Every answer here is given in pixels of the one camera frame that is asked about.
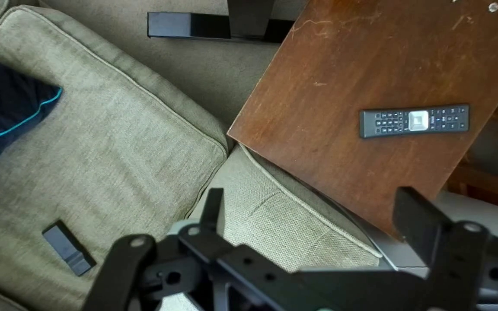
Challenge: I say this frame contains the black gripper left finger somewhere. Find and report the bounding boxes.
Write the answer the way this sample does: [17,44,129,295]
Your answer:
[199,186,226,234]

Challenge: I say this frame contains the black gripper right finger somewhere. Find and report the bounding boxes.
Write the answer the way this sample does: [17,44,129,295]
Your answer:
[392,184,453,272]

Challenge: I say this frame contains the small black grey remote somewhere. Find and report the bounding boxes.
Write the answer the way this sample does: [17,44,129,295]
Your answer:
[39,219,98,278]

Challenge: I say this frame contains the white portable air conditioner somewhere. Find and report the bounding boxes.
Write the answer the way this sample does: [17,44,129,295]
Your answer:
[340,191,498,274]

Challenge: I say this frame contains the beige fabric sofa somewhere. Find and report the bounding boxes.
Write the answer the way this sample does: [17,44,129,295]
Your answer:
[0,0,389,311]

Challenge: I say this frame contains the dark brown wooden table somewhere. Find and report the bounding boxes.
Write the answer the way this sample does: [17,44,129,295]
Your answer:
[226,0,498,238]

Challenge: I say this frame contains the dark blue pillow teal piping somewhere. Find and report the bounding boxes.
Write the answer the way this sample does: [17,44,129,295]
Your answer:
[0,53,64,177]

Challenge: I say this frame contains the black stereo camera bar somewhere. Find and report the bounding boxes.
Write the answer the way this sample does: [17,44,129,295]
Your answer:
[145,0,295,44]

